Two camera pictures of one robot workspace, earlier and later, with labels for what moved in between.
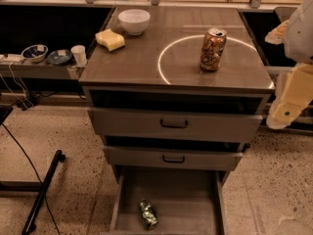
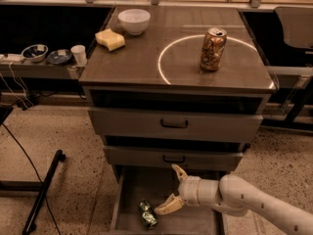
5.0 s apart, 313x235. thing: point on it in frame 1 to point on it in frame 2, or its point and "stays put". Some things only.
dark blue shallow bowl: x=60 y=56 stays put
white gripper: x=300 y=36 to x=190 y=190
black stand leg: x=30 y=225 stays put
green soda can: x=149 y=214 stays put
